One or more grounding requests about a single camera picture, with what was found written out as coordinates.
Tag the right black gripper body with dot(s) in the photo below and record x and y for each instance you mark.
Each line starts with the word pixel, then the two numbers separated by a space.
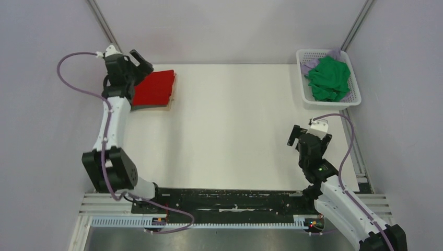
pixel 324 142

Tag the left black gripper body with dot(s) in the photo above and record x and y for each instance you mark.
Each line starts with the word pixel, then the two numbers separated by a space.
pixel 133 70

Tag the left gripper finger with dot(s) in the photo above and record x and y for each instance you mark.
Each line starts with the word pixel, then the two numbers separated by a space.
pixel 137 78
pixel 144 66

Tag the red t shirt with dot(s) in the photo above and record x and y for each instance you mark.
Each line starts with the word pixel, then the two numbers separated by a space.
pixel 154 88

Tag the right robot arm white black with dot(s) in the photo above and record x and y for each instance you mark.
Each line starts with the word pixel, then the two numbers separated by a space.
pixel 330 196

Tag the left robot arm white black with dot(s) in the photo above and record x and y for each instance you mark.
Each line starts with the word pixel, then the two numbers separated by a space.
pixel 108 166

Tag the folded grey t shirt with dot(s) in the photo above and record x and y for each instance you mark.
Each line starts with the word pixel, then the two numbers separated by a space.
pixel 152 107

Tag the folded beige t shirt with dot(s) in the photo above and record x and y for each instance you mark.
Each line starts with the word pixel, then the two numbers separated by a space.
pixel 171 100

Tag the green t shirt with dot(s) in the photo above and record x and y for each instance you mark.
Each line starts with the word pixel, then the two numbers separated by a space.
pixel 328 79

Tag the white plastic basket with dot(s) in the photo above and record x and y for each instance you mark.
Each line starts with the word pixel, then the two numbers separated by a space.
pixel 353 98

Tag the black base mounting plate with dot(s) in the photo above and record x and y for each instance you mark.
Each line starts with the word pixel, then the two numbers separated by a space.
pixel 181 205

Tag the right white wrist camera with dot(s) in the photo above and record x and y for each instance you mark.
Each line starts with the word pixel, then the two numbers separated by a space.
pixel 318 128

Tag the right aluminium table rail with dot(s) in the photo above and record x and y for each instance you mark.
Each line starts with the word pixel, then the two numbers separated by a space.
pixel 357 158

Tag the left aluminium frame post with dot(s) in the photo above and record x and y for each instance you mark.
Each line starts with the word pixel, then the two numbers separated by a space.
pixel 99 16

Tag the aluminium frame post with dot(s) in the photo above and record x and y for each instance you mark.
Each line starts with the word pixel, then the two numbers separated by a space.
pixel 368 4
pixel 99 16

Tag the white slotted cable duct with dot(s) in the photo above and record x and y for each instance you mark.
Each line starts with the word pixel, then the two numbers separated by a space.
pixel 149 222

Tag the right aluminium frame post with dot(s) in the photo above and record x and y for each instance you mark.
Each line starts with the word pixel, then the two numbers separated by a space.
pixel 368 4

